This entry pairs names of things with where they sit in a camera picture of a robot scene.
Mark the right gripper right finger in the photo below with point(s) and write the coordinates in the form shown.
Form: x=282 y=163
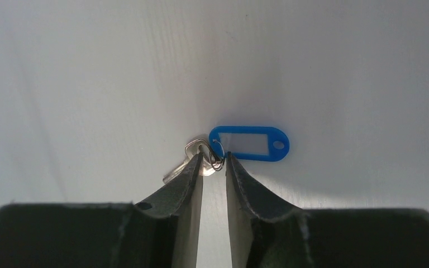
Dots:
x=267 y=231

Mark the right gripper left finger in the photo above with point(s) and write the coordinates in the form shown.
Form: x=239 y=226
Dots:
x=162 y=230

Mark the key with blue tag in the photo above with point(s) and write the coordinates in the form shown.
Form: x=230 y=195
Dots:
x=255 y=143

